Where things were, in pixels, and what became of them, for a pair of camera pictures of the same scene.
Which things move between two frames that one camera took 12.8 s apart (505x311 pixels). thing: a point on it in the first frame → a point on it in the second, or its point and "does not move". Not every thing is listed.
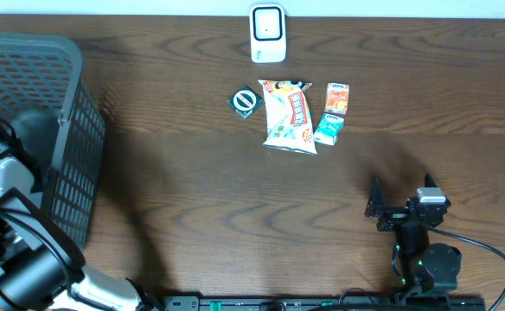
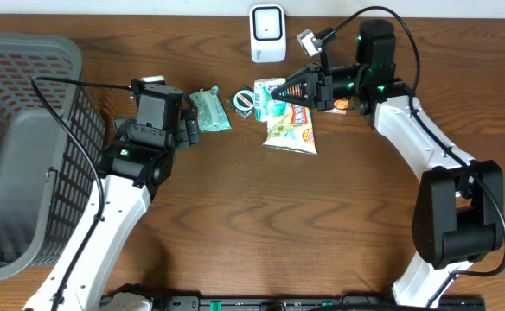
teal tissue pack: x=328 y=130 → x=267 y=109
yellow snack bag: x=289 y=120 does not move
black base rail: x=327 y=303 does not move
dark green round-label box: x=245 y=102 does not move
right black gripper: x=376 y=206 → x=312 y=84
